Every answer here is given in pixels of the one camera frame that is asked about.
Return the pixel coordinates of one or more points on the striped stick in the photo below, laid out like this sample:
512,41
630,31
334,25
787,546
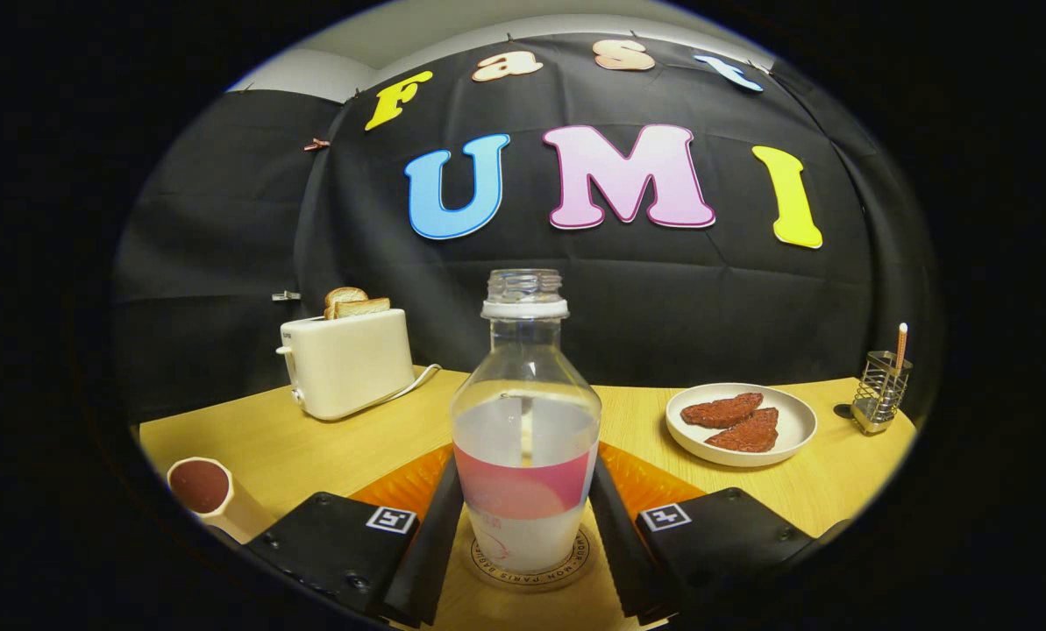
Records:
900,342

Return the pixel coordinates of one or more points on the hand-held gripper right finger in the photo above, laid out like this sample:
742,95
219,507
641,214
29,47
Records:
619,552

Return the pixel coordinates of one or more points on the round cork coaster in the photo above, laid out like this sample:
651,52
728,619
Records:
531,583

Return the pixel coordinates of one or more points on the red cloth clip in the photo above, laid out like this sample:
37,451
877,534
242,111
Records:
316,145

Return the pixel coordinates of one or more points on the toasted bread slice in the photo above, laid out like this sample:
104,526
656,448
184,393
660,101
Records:
365,308
345,295

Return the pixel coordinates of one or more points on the cream toaster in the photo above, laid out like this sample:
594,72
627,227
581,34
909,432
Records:
347,364

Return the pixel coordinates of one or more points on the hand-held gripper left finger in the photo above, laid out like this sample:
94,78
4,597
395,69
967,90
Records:
426,561

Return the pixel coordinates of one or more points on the brown meat patty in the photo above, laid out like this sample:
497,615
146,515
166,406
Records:
720,410
750,434

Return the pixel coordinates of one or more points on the silver cloth clip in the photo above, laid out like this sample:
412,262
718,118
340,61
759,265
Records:
286,295

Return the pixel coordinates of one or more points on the white plate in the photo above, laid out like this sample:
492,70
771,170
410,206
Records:
799,425

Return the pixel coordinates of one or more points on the clear juice bottle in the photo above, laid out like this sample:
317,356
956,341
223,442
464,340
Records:
522,499

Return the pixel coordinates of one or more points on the small black round object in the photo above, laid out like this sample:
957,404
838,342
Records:
843,410

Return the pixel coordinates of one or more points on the wooden table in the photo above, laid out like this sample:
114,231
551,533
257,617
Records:
628,412

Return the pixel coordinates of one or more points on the black backdrop cloth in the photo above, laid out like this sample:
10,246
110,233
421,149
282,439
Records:
224,219

